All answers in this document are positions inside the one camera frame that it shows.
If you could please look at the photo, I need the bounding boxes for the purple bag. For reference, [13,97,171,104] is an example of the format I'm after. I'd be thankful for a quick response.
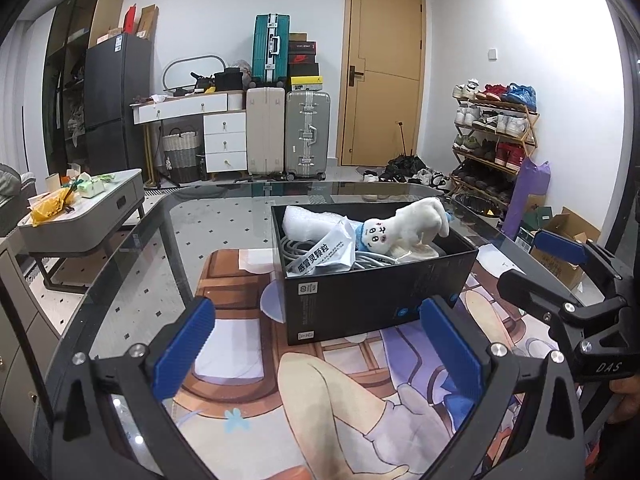
[502,157,551,241]

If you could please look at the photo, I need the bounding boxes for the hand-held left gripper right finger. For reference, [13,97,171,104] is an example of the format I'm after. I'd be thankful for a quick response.
[419,295,587,480]

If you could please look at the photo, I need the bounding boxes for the white paper sheet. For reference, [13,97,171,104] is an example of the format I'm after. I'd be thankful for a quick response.
[475,244,529,279]

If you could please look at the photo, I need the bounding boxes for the white drawer dresser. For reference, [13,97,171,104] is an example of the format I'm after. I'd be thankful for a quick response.
[131,92,248,182]

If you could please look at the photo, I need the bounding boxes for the grey sofa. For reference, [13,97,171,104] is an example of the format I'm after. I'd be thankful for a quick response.
[0,162,37,237]

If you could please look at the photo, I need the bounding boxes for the open cardboard box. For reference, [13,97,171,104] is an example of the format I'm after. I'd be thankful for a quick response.
[530,207,602,291]

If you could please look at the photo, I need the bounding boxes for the black pile on floor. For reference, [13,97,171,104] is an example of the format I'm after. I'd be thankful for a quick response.
[385,154,426,184]

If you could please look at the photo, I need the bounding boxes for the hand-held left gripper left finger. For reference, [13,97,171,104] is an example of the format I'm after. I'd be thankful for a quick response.
[52,296,217,480]

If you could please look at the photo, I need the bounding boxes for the black refrigerator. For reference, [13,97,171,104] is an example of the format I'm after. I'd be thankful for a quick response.
[84,32,153,188]

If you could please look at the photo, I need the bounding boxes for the dark green box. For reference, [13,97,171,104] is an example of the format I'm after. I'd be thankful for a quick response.
[515,207,546,252]

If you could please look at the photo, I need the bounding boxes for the woven laundry basket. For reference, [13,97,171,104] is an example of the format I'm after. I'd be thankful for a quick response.
[162,129,204,184]

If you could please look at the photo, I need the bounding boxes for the grey low cabinet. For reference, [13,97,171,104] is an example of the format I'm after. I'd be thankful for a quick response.
[0,247,67,441]

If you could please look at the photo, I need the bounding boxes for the white cable bundle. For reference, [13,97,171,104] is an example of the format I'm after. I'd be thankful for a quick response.
[280,235,401,274]

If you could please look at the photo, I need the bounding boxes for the wooden door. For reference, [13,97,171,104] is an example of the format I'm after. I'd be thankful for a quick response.
[336,0,427,168]

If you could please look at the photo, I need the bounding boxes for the tall cardboard box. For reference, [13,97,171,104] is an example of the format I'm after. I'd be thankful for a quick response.
[137,5,160,41]

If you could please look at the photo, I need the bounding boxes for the teal suitcase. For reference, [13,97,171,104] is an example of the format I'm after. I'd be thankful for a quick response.
[251,14,292,86]

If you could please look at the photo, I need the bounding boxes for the green tissue pack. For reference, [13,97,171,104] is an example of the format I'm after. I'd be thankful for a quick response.
[72,172,117,199]

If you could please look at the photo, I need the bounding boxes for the yellow plastic bag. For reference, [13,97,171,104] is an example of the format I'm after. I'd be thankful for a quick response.
[30,187,77,226]

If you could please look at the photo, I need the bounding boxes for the black cardboard box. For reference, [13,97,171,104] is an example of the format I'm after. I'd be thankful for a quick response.
[270,202,480,346]

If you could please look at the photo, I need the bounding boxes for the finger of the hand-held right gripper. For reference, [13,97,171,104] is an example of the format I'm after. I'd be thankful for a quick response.
[497,268,629,334]
[532,229,632,299]

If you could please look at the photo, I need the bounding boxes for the beige suitcase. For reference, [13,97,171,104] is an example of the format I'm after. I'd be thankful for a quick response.
[245,86,287,178]

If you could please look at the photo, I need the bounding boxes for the wooden shoe rack with shoes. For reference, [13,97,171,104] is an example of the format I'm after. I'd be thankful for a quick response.
[452,80,538,202]

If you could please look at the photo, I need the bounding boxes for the sneakers on floor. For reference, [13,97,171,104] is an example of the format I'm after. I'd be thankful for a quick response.
[362,167,449,192]

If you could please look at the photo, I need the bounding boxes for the oval mirror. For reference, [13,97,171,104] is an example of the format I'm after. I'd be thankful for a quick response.
[162,53,224,96]

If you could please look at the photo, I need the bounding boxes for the white foam block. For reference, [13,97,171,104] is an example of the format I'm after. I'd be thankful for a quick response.
[281,205,347,243]

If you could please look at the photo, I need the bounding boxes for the tall open shelf cabinet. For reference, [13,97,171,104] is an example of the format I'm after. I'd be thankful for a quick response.
[42,0,127,163]

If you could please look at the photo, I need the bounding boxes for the silver medicine packet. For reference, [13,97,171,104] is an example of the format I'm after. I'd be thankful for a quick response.
[297,220,357,277]

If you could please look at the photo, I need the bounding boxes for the white plush toy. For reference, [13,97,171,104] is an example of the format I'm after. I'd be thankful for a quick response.
[356,197,451,257]

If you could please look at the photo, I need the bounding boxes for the cream fabric pouch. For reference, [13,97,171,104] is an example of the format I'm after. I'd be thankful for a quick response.
[392,242,441,264]

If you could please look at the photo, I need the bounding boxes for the black handbag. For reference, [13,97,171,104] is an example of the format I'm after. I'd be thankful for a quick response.
[214,67,245,94]

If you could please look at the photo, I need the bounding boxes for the silver suitcase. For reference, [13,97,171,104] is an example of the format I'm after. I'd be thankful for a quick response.
[284,90,332,182]

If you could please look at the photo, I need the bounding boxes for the grey coffee table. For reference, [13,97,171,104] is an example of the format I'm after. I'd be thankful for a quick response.
[17,168,146,291]

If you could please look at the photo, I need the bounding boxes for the printed desk mat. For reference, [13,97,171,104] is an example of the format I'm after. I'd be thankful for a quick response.
[167,242,601,480]

